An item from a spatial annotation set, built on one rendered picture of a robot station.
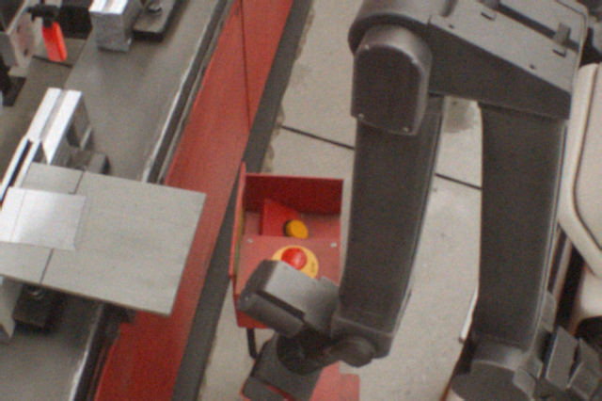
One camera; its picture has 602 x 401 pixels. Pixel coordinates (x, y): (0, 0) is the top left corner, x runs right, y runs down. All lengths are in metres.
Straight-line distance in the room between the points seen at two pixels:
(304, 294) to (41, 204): 0.48
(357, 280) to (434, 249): 1.57
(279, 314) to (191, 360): 1.25
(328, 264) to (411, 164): 0.78
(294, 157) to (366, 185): 1.81
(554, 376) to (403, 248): 0.20
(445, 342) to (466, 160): 0.56
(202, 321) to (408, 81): 1.69
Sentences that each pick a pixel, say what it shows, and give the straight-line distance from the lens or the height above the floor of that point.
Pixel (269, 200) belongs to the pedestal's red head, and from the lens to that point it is 1.43.
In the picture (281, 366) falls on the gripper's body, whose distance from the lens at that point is 0.93.
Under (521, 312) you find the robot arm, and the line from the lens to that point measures 0.69.
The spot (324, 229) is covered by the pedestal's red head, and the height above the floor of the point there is 0.70.
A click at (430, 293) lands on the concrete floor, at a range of 2.21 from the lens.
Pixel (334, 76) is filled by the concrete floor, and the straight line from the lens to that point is 2.60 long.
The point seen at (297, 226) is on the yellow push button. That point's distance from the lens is 1.43.
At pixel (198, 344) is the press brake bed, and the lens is 2.09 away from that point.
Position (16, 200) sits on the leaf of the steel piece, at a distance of 1.19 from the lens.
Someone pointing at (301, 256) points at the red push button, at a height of 0.81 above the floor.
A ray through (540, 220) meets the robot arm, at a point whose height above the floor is 1.47.
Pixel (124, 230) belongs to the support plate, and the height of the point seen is 1.00.
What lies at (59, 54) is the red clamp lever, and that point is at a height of 1.17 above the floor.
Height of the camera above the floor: 1.94
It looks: 56 degrees down
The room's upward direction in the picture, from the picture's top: straight up
